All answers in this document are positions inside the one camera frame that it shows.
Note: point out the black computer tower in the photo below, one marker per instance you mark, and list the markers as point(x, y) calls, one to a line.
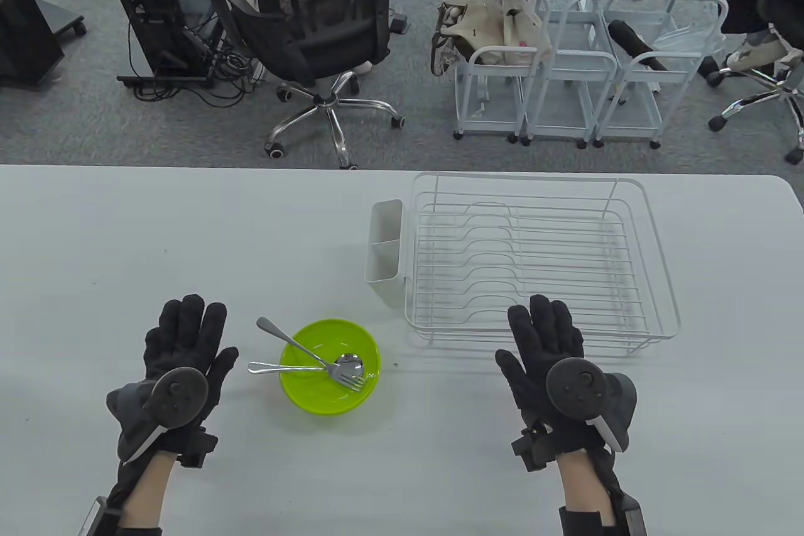
point(151, 2)

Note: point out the dark grey glove-mounted controller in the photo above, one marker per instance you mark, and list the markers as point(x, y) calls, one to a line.
point(575, 388)
point(179, 394)

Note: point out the person's left hand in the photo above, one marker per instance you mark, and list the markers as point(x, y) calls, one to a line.
point(188, 341)

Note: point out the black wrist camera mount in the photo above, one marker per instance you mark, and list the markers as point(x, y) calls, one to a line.
point(534, 448)
point(196, 448)

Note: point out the person's left middle finger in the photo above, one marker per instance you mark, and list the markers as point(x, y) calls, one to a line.
point(191, 325)

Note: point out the person's left little finger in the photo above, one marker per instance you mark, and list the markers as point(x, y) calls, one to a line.
point(152, 350)

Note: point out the white plastic cutlery holder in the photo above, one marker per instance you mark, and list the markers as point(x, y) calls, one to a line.
point(384, 259)

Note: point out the chrome base office chair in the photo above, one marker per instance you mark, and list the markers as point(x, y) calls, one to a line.
point(760, 90)

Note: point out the black rolled umbrella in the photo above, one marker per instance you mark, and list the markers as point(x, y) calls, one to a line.
point(634, 43)

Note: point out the person's left thumb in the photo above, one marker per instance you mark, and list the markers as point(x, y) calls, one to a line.
point(226, 369)

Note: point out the person's right forearm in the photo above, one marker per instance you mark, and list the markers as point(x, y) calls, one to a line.
point(587, 482)

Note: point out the black cabinet on wheels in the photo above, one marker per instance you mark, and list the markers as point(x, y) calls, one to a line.
point(25, 27)

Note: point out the clear plastic bag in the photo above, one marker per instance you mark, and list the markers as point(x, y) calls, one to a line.
point(688, 39)

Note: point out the white metal trolley cart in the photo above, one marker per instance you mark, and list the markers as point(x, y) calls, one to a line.
point(565, 96)
point(634, 102)
point(490, 96)

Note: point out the silver metal spoon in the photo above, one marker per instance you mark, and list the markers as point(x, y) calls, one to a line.
point(348, 366)

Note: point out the person's right thumb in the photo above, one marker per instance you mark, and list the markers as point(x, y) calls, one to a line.
point(510, 372)

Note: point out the person's right hand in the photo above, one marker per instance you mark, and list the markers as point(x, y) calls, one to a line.
point(540, 347)

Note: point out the black mesh office chair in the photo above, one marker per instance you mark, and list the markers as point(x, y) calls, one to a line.
point(314, 27)

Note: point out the person's left forearm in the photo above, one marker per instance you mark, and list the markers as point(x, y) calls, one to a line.
point(147, 486)

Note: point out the green plastic bowl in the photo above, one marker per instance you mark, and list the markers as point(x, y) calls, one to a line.
point(320, 398)

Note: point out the silver metal fork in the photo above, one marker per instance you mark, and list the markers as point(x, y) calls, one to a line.
point(295, 344)

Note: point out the person's right middle finger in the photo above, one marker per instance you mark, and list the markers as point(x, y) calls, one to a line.
point(542, 325)

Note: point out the beige canvas bag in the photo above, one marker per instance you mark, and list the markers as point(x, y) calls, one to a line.
point(483, 27)

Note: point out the person's right little finger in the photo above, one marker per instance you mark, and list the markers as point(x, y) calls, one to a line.
point(576, 344)

